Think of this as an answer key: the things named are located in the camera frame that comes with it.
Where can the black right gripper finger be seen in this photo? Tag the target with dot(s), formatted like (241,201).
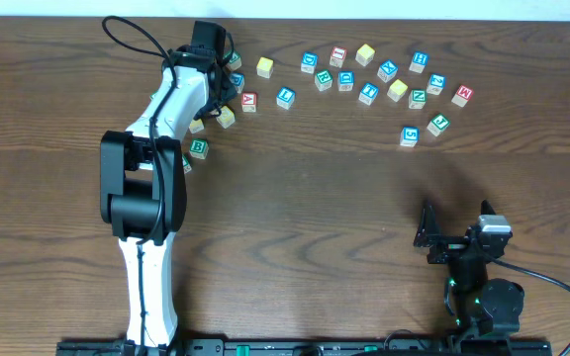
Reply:
(486,208)
(427,233)

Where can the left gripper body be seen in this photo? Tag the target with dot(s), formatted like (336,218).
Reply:
(221,86)

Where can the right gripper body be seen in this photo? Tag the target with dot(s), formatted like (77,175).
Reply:
(450,247)

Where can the yellow O wooden block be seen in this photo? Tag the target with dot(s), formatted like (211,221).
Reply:
(264,67)
(397,90)

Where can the green B wooden block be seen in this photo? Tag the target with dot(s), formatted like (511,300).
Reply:
(199,148)

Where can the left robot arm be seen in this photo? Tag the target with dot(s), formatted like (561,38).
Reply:
(143,193)

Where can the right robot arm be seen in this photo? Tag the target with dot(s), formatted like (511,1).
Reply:
(483,306)

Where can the green block near top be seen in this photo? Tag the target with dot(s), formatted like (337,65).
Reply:
(235,61)

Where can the blue P wooden block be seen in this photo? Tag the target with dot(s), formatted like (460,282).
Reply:
(238,81)

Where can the red A wooden block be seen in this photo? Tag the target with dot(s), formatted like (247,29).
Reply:
(248,101)

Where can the yellow block middle left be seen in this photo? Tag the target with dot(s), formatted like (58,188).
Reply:
(226,117)

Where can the yellow block lower middle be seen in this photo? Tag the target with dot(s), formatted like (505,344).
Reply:
(196,126)

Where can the blue L wooden block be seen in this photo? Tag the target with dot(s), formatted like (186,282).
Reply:
(285,98)

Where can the blue 5 wooden block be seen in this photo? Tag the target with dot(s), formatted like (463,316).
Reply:
(409,136)

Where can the green J wooden block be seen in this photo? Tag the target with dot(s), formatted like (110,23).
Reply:
(438,124)

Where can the blue D wooden block upper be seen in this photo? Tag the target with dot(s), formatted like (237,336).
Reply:
(309,62)

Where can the blue d wooden block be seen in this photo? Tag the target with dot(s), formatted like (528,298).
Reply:
(309,62)
(345,81)

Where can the red M wooden block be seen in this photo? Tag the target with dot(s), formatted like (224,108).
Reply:
(462,96)

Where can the green 4 wooden block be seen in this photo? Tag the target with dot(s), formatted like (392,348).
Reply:
(186,165)

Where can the green R wooden block right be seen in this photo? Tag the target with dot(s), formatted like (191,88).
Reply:
(323,80)

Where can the green N wooden block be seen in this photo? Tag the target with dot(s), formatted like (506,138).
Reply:
(418,99)

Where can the red I wooden block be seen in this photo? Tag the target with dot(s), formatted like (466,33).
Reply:
(338,56)

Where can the blue 2 wooden block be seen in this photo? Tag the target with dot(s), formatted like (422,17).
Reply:
(436,84)

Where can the blue D wooden block lower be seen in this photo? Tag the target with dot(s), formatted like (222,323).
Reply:
(345,81)

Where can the blue T wooden block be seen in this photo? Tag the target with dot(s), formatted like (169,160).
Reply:
(368,93)

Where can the yellow top wooden block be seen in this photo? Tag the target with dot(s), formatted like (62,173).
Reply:
(364,55)

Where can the blue H wooden block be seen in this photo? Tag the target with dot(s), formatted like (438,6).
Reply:
(419,62)

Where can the blue X wooden block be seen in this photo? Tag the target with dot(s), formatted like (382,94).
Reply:
(387,71)

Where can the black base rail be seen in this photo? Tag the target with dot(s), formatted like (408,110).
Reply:
(397,345)

